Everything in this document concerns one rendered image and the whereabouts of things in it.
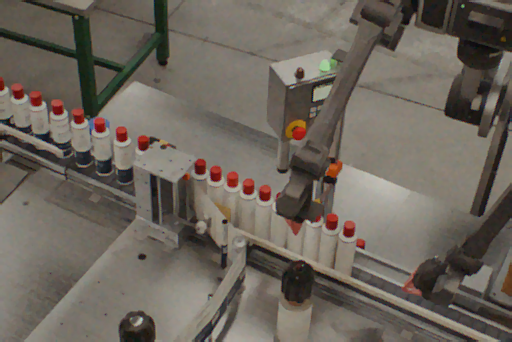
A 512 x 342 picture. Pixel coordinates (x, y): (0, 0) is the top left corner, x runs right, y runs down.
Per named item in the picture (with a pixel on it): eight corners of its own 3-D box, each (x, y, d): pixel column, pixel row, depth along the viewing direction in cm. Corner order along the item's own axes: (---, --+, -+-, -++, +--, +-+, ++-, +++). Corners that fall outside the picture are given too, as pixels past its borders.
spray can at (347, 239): (330, 277, 262) (337, 228, 248) (336, 264, 266) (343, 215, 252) (348, 282, 262) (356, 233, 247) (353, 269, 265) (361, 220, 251)
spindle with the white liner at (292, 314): (268, 346, 243) (274, 273, 223) (284, 322, 249) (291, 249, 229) (299, 361, 241) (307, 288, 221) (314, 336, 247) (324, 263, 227)
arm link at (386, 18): (418, -24, 216) (379, -41, 217) (394, 28, 215) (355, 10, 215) (404, 30, 260) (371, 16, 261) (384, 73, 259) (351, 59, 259)
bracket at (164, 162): (132, 166, 251) (132, 163, 250) (155, 142, 259) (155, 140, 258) (175, 184, 248) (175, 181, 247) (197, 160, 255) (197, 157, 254)
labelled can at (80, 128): (72, 164, 286) (65, 113, 271) (82, 154, 289) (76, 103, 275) (86, 170, 284) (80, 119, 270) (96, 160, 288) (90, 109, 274)
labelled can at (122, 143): (113, 182, 282) (108, 131, 268) (123, 171, 285) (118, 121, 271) (127, 188, 280) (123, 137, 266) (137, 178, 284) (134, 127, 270)
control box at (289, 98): (265, 121, 247) (268, 64, 234) (321, 105, 254) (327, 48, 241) (283, 144, 241) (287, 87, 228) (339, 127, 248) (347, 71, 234)
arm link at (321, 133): (402, 17, 221) (361, -1, 221) (404, 10, 215) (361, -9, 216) (325, 180, 217) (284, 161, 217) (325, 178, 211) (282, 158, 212)
